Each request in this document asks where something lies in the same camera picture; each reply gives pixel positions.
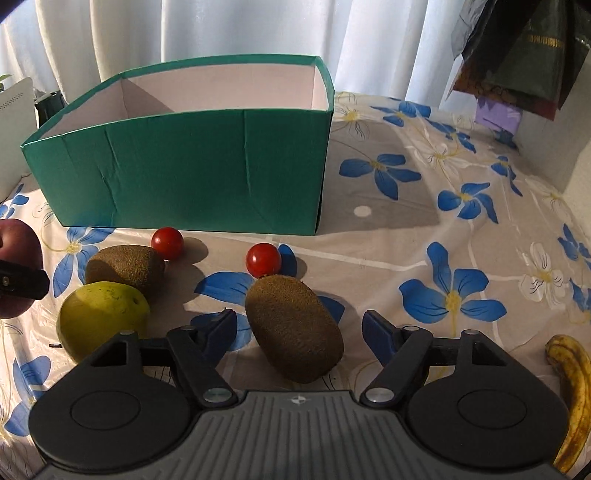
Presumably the blue floral tablecloth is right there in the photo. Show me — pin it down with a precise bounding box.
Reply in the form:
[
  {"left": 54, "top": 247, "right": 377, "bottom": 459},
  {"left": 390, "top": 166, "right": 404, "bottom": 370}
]
[{"left": 0, "top": 90, "right": 591, "bottom": 480}]

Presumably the green cardboard box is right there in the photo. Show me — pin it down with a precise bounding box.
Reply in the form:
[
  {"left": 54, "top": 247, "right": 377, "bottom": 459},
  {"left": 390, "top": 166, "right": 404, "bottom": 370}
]
[{"left": 21, "top": 55, "right": 335, "bottom": 237}]

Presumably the red cherry tomato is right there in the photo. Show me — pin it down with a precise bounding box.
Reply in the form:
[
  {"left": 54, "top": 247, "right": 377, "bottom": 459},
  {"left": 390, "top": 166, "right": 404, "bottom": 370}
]
[
  {"left": 151, "top": 227, "right": 184, "bottom": 260},
  {"left": 246, "top": 243, "right": 282, "bottom": 278}
]

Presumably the white curtain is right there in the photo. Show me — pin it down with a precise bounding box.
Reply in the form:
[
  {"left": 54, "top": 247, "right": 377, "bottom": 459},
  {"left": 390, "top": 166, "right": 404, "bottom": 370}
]
[{"left": 0, "top": 0, "right": 485, "bottom": 112}]

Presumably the spotted yellow banana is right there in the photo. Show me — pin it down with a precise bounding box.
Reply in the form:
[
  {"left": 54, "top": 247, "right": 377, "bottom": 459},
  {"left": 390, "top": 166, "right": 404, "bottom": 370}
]
[{"left": 545, "top": 335, "right": 591, "bottom": 474}]

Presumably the brown kiwi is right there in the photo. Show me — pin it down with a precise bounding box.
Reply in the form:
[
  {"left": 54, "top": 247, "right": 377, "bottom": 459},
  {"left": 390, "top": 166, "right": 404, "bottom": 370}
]
[
  {"left": 245, "top": 274, "right": 345, "bottom": 384},
  {"left": 84, "top": 246, "right": 166, "bottom": 298}
]

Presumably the red apple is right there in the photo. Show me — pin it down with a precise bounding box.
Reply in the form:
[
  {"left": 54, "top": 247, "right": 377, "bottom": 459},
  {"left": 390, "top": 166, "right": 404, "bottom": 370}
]
[{"left": 0, "top": 219, "right": 44, "bottom": 319}]

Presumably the dark green gift bag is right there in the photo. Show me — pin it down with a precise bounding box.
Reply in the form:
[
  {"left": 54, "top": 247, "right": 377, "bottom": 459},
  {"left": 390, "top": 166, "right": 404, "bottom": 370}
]
[{"left": 462, "top": 0, "right": 587, "bottom": 109}]

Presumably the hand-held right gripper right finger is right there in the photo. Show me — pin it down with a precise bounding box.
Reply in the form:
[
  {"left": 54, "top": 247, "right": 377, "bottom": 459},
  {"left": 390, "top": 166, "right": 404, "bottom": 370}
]
[{"left": 361, "top": 311, "right": 514, "bottom": 409}]

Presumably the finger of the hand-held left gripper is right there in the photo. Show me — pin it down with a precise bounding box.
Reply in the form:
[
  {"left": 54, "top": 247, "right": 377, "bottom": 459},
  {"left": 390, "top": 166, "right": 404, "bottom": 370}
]
[{"left": 0, "top": 259, "right": 50, "bottom": 301}]

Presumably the purple paper box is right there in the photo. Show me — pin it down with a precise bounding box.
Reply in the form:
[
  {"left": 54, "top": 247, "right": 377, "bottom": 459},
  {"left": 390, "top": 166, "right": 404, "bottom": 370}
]
[{"left": 475, "top": 95, "right": 522, "bottom": 134}]

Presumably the white router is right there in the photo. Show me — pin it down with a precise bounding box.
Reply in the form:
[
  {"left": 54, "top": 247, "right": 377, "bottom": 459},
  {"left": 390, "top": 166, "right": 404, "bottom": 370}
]
[{"left": 0, "top": 76, "right": 37, "bottom": 199}]

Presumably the brown patterned bag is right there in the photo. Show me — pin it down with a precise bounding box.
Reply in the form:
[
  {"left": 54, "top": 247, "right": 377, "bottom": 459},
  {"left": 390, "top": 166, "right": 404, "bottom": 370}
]
[{"left": 445, "top": 60, "right": 522, "bottom": 109}]

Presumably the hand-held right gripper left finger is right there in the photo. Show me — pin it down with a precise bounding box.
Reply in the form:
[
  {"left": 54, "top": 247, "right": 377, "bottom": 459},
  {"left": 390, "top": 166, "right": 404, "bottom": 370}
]
[{"left": 76, "top": 308, "right": 238, "bottom": 409}]

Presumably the yellow-green pear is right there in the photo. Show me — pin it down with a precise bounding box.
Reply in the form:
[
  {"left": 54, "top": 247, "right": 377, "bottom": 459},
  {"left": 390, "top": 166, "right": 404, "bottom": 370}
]
[{"left": 56, "top": 281, "right": 151, "bottom": 363}]

